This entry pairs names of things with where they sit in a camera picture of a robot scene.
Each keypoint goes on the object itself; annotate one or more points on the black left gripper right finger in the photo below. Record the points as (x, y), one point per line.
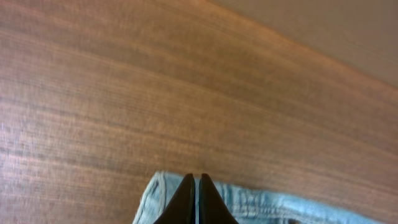
(212, 209)

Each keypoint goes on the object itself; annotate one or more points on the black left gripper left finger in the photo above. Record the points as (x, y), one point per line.
(181, 208)

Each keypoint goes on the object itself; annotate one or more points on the light blue denim shorts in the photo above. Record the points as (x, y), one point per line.
(246, 205)

